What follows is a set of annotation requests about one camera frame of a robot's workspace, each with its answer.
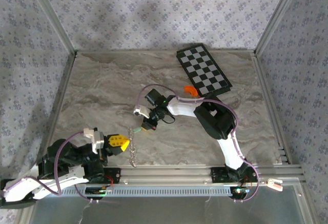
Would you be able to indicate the grey metal sheet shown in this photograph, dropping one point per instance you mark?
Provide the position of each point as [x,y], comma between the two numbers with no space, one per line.
[166,211]

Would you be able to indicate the orange curved plastic piece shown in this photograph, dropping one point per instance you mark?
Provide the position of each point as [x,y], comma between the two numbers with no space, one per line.
[191,89]

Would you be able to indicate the aluminium frame post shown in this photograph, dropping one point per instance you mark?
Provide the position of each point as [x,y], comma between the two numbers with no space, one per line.
[52,13]
[277,13]

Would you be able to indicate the aluminium table edge rail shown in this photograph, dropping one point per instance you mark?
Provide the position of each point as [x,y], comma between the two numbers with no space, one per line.
[59,106]
[270,106]

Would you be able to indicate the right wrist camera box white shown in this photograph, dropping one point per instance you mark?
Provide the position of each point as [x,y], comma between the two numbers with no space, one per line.
[141,111]

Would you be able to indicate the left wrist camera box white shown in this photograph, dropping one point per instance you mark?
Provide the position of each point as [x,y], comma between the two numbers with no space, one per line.
[97,139]

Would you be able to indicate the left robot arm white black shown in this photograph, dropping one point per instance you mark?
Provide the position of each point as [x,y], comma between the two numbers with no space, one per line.
[20,190]

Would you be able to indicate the aluminium extrusion beam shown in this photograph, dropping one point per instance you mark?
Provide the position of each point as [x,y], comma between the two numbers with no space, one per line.
[166,174]

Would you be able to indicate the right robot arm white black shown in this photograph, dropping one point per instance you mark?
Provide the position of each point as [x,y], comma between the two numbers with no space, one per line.
[230,152]

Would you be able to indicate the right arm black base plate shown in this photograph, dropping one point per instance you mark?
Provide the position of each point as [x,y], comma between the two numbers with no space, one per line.
[217,176]

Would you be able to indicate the white red tag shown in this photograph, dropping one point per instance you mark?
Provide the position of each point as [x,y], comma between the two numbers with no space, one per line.
[275,184]

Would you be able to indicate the black white chessboard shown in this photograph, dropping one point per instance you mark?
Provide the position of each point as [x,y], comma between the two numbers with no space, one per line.
[205,72]

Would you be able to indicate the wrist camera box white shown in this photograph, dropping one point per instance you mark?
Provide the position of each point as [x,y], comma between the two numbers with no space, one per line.
[97,139]
[141,111]

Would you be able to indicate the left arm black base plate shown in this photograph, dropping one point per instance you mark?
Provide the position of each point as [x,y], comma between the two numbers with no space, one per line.
[115,175]

